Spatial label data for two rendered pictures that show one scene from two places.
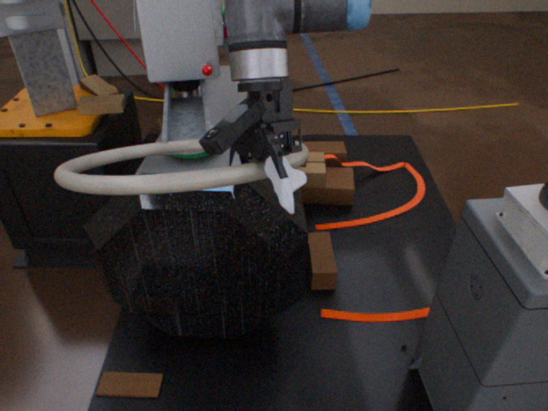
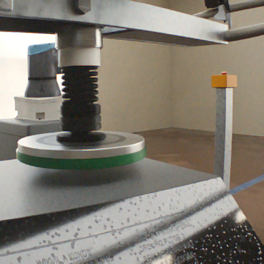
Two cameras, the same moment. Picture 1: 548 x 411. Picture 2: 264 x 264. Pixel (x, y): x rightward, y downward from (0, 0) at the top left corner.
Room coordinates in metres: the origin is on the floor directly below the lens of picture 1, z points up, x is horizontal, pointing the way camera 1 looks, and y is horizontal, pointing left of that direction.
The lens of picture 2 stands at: (1.72, 0.77, 1.00)
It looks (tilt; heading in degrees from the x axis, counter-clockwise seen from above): 7 degrees down; 236
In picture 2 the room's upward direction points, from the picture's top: 1 degrees counter-clockwise
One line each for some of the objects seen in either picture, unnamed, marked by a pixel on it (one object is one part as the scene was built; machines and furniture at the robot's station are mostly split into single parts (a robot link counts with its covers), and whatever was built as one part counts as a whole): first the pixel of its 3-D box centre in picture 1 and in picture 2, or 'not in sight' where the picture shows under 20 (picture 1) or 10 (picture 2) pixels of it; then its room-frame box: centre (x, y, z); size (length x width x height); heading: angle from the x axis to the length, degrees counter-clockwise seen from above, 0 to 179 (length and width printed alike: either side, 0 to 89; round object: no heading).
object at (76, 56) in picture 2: not in sight; (79, 56); (1.41, 0.28, 1.05); 0.07 x 0.07 x 0.04
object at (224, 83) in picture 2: not in sight; (222, 158); (-0.15, -0.50, 0.54); 0.20 x 0.20 x 1.09; 0
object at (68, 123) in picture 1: (55, 108); not in sight; (1.98, 1.03, 0.76); 0.49 x 0.49 x 0.05; 0
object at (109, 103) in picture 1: (102, 104); not in sight; (1.93, 0.78, 0.81); 0.20 x 0.10 x 0.05; 98
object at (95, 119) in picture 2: not in sight; (80, 118); (1.41, 0.28, 0.95); 0.07 x 0.07 x 0.01
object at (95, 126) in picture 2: not in sight; (80, 125); (1.41, 0.28, 0.94); 0.07 x 0.07 x 0.01
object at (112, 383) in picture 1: (130, 384); not in sight; (0.98, 0.57, 0.02); 0.25 x 0.10 x 0.01; 88
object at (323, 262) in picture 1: (320, 259); not in sight; (1.65, -0.26, 0.07); 0.30 x 0.12 x 0.12; 2
